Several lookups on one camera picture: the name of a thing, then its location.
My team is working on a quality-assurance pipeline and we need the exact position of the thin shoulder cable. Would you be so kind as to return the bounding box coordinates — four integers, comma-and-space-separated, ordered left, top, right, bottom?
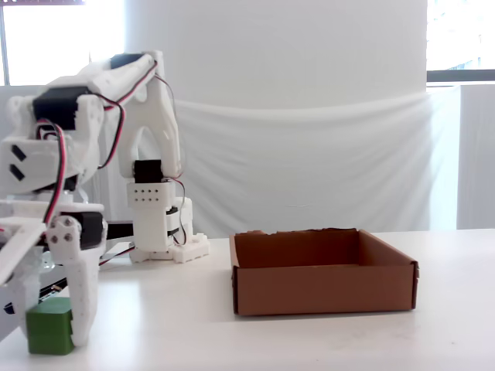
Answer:
153, 74, 188, 247

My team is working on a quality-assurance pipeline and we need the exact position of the red black gripper cable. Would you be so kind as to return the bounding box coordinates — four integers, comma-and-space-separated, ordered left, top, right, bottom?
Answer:
36, 121, 69, 226

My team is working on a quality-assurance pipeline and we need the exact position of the red black arm cable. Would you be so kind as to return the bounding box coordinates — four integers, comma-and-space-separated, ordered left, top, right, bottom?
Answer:
98, 60, 160, 169

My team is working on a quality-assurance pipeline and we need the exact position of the white cloth backdrop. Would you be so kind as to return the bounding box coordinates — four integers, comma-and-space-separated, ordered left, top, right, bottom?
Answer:
169, 90, 463, 237

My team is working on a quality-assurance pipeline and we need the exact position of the brown cardboard box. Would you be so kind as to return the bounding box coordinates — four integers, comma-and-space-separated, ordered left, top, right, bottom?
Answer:
229, 227, 421, 317

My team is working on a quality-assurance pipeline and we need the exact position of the bright window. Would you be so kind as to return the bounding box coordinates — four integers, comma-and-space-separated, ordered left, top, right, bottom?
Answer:
0, 0, 125, 87
426, 0, 495, 83

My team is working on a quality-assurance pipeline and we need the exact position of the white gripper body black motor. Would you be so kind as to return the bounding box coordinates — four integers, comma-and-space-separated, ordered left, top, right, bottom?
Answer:
0, 192, 108, 257

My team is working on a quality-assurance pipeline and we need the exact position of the white board panel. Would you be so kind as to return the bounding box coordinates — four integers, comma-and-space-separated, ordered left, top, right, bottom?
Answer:
456, 83, 495, 232

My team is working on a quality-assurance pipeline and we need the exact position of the red black base cable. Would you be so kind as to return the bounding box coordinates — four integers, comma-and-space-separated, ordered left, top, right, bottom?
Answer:
98, 245, 135, 267

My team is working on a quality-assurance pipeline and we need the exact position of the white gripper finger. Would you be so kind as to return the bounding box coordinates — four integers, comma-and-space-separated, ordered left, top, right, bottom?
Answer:
46, 215, 100, 347
15, 247, 43, 338

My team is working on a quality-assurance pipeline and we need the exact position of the green cube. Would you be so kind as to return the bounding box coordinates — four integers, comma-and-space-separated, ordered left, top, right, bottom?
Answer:
25, 297, 75, 356

